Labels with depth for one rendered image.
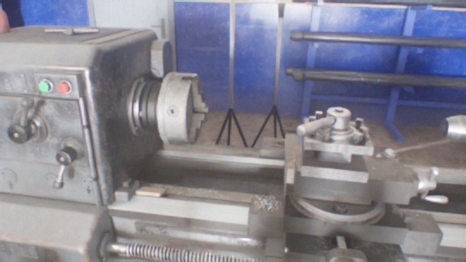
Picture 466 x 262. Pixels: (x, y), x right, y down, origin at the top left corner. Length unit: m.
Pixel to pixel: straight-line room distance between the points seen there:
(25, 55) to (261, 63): 3.33
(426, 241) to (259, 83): 3.37
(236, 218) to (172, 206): 0.21
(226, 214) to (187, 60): 3.40
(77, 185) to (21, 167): 0.20
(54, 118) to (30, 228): 0.36
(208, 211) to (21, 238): 0.57
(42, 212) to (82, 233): 0.16
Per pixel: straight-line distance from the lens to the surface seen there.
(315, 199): 0.96
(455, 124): 1.23
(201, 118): 1.13
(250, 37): 4.12
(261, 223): 1.02
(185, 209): 1.09
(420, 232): 1.09
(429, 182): 1.04
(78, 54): 1.01
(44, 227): 1.20
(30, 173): 1.23
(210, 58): 4.24
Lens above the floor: 1.48
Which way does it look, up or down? 23 degrees down
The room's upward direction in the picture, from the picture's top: 1 degrees clockwise
